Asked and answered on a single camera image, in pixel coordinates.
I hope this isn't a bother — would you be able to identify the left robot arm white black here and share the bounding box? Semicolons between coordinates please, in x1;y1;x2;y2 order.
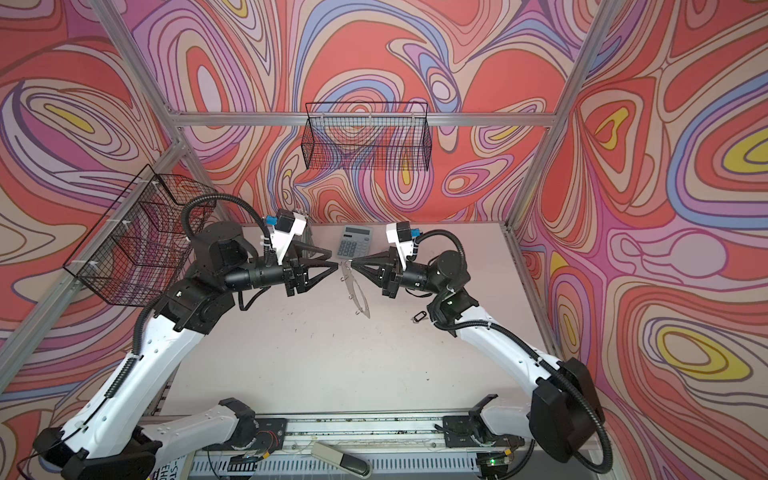
33;193;338;479

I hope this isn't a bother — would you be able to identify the grey foot pedal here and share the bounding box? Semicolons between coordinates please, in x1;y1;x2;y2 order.
311;443;372;479

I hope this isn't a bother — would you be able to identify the black wire basket back wall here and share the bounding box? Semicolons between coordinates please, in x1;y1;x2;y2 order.
301;101;432;171

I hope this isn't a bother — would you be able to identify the black wire basket wall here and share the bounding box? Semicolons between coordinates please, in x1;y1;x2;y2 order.
301;101;432;171
63;166;214;307

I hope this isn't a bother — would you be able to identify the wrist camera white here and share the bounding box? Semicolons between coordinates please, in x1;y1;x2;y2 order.
385;221;421;269
265;209;307;265

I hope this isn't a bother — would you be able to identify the black wire basket left wall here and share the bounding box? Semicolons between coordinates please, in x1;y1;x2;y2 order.
63;166;214;307

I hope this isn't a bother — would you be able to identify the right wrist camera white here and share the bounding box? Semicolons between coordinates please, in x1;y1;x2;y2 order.
385;221;421;269

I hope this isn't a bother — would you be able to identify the teal calculator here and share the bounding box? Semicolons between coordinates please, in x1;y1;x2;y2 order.
336;225;373;260

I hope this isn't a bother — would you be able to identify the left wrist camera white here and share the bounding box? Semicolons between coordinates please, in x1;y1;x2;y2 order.
265;209;307;265

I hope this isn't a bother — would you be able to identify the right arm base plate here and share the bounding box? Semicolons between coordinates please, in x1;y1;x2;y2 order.
434;415;526;451

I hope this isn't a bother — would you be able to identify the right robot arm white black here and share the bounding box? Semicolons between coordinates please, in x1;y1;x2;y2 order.
350;222;614;474

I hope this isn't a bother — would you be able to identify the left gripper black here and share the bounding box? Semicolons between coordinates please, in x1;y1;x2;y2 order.
219;241;337;300

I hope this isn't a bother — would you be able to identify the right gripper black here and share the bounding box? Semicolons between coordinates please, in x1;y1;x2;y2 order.
352;247;446;301

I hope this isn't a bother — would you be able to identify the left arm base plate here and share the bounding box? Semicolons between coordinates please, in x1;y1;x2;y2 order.
225;417;288;453

